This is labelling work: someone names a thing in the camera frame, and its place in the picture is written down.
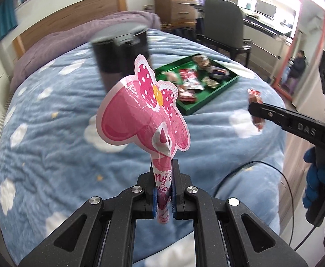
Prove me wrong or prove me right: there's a long red snack packet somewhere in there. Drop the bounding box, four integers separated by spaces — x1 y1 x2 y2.
179 69 203 91

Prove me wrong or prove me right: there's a brown and gold snack packet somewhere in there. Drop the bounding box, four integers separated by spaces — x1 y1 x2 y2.
193 55 211 68

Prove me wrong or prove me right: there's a wooden dresser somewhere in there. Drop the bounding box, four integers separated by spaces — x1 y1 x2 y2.
155 0 204 24

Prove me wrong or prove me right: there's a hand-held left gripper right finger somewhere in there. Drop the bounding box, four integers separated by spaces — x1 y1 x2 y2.
171 158 309 267

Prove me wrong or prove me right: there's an orange metal frame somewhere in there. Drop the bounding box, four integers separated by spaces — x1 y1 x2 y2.
274 0 325 89

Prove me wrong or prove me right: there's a teal curtain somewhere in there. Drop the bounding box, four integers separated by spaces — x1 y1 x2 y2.
0 0 18 43

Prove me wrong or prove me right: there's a desk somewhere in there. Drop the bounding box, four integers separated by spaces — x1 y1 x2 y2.
243 14 293 38

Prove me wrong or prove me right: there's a pink striped snack packet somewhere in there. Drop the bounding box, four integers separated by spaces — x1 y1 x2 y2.
162 72 180 83

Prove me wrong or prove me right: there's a black and brown thermos jug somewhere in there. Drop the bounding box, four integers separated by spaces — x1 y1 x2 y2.
91 25 152 92

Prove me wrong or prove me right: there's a wooden headboard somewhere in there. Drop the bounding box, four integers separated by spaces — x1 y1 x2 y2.
12 0 128 62

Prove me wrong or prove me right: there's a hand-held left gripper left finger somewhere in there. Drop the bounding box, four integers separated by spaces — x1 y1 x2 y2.
18 172 159 267

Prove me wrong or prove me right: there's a grey office chair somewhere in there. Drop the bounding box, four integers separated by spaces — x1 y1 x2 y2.
197 0 252 62

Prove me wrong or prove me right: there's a person's right hand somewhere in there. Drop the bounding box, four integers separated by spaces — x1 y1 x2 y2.
303 148 325 221

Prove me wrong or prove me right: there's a black cable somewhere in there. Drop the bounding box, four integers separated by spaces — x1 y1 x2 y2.
214 161 295 247

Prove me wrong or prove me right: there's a pink character snack packet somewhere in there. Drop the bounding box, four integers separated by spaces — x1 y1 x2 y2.
96 55 191 225

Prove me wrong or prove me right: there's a small red candy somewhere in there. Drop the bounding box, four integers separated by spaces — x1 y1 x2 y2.
247 88 266 132

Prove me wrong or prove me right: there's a purple pillow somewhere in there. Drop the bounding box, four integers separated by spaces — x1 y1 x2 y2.
11 10 161 89

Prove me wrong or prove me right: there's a green tray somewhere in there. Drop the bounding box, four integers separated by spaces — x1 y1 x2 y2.
153 53 240 116

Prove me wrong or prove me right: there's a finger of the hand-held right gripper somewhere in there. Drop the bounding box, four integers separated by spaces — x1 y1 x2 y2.
248 102 290 129

